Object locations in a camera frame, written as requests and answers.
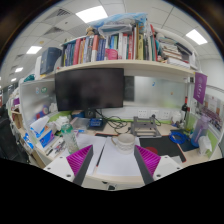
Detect small blue device box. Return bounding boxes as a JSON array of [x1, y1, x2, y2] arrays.
[[89, 118, 103, 128]]

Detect grey metal laptop stand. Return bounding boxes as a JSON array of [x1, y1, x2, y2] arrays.
[[131, 115, 161, 138]]

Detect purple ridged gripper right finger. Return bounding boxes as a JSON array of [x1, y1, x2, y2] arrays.
[[134, 145, 161, 185]]

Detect purple translucent water bottle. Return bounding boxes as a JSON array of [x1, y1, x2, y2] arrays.
[[191, 115, 210, 147]]

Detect black mouse pad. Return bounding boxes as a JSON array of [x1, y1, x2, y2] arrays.
[[139, 136, 186, 163]]

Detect purple hanging banner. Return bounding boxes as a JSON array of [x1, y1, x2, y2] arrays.
[[193, 72, 207, 104]]

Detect white paper sheet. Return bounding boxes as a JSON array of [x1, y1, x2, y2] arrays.
[[97, 137, 140, 177]]

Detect clear bottle green cap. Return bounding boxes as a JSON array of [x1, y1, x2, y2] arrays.
[[61, 124, 79, 154]]

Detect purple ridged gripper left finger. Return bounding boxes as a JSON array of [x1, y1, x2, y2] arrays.
[[66, 145, 93, 186]]

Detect white ceramic mug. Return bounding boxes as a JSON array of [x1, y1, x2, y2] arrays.
[[111, 133, 135, 154]]

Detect blue tissue box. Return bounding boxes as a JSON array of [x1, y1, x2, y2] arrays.
[[30, 116, 54, 147]]

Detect dark blue binder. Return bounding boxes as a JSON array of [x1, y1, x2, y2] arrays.
[[40, 47, 62, 74]]

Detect white wooden shelf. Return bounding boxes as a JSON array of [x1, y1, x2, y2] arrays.
[[41, 60, 195, 82]]

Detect black computer monitor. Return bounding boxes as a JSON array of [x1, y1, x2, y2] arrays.
[[55, 68, 124, 111]]

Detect row of colourful books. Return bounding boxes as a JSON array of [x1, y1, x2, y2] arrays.
[[61, 21, 158, 67]]

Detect stack of books right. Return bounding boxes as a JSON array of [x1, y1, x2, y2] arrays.
[[156, 32, 197, 70]]

